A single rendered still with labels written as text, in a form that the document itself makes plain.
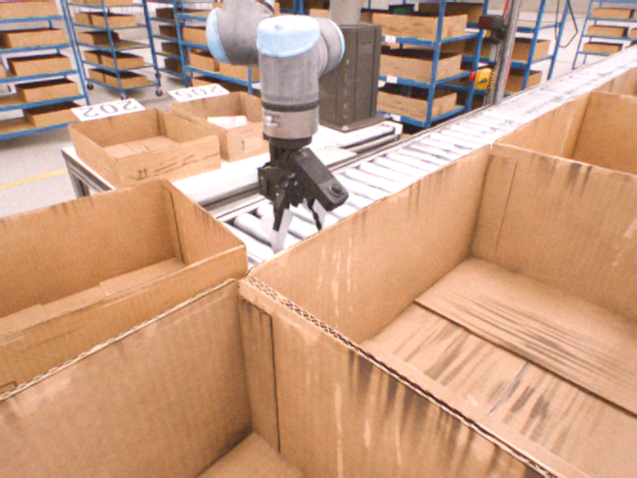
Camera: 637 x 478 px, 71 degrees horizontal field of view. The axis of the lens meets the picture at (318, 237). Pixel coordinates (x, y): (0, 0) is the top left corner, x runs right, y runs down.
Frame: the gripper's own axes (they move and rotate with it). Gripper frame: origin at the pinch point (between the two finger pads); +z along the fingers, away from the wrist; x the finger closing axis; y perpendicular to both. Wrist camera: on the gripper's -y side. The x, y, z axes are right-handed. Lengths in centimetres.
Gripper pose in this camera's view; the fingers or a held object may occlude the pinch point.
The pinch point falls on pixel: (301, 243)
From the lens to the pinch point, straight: 82.4
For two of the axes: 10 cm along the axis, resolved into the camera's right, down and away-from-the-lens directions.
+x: -6.9, 3.7, -6.2
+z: 0.0, 8.6, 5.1
